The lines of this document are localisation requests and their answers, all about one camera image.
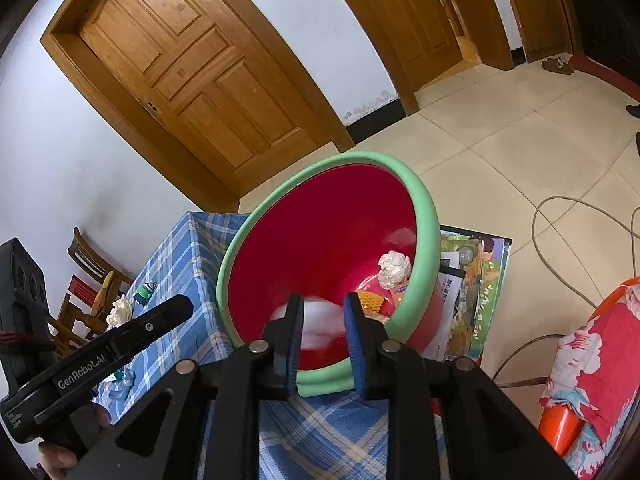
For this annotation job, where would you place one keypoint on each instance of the white cloth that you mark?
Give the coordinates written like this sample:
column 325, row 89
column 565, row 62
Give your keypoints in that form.
column 320, row 325

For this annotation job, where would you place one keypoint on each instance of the dark wooden door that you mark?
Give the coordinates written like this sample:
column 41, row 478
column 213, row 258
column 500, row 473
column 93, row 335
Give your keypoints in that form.
column 610, row 10

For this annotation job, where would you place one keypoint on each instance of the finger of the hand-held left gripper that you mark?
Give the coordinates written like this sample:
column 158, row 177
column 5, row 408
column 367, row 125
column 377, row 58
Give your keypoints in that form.
column 160, row 317

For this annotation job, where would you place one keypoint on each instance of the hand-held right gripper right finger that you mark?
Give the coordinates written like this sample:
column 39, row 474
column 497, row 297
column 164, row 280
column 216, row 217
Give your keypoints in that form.
column 355, row 350

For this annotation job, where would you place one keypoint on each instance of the yellow foam net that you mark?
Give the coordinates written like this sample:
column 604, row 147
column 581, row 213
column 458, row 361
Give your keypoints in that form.
column 372, row 302

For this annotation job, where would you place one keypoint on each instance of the open wooden door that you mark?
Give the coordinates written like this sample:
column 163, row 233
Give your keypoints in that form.
column 400, row 10

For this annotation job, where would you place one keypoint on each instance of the small white paper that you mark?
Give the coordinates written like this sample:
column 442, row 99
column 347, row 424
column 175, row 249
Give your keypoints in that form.
column 120, row 310

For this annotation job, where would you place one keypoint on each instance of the red basin with green rim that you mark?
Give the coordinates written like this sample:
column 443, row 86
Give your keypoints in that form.
column 325, row 220

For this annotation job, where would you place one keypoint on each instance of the closed wooden door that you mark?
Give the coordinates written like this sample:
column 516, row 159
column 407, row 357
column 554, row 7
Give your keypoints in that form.
column 190, row 75

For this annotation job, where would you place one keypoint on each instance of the blue plaid tablecloth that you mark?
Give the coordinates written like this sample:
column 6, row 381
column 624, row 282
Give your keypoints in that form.
column 190, row 270

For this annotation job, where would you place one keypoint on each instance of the colourful picture book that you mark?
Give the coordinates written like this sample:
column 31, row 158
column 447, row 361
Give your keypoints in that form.
column 482, row 300

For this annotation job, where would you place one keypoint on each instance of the yellow seat cushion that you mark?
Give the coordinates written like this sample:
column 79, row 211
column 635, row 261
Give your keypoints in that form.
column 107, row 285

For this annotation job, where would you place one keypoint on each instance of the red board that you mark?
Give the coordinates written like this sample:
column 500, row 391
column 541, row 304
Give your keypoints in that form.
column 80, row 287

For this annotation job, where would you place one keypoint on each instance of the wooden wall panel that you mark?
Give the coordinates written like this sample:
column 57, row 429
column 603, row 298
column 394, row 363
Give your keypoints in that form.
column 540, row 10

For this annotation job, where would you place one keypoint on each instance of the red doormat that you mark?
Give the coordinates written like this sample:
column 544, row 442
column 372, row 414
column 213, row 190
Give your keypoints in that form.
column 610, row 77

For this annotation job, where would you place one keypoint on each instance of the red floral cloth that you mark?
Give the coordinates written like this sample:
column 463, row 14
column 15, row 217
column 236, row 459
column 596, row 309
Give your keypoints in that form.
column 595, row 360

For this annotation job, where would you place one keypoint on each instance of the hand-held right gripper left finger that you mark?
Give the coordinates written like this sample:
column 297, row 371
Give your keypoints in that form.
column 295, row 340

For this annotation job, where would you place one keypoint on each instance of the wooden door frame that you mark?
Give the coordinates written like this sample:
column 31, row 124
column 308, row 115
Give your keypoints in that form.
column 492, row 45

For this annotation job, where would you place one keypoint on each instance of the person's left hand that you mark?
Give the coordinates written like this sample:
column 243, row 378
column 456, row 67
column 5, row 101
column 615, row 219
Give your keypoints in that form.
column 57, row 460

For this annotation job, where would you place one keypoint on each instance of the pair of brown shoes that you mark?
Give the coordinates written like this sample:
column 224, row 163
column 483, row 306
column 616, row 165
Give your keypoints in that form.
column 557, row 65

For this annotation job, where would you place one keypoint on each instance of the wooden chair with cushion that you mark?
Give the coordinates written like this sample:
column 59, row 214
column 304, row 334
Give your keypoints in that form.
column 87, row 255

